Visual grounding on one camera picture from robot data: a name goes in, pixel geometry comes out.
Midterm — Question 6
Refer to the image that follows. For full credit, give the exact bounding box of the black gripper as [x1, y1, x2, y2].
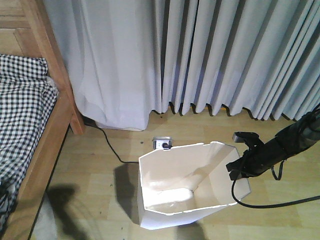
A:
[226, 144, 278, 181]

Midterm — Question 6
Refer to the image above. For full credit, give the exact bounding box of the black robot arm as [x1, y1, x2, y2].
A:
[226, 109, 320, 181]

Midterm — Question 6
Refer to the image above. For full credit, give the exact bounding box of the white power strip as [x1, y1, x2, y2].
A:
[152, 136, 173, 150]

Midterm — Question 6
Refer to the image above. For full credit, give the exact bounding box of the white curtain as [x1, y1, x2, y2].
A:
[44, 0, 320, 131]

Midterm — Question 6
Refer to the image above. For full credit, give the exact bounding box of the black white checkered bedding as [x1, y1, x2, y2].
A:
[0, 54, 59, 229]

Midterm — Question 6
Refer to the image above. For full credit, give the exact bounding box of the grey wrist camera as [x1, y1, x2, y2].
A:
[232, 131, 259, 143]

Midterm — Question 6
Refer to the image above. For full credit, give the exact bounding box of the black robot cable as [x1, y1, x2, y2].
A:
[231, 174, 320, 209]

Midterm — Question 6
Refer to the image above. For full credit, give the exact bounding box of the black power cord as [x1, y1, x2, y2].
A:
[84, 117, 140, 165]

